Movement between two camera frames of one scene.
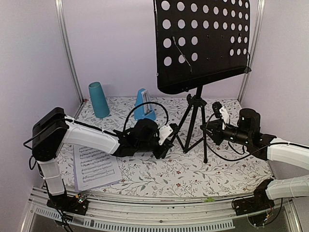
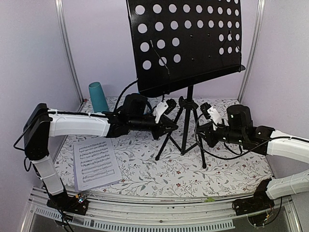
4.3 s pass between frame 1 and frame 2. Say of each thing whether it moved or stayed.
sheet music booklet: stayed
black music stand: moved
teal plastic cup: stayed
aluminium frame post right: stayed
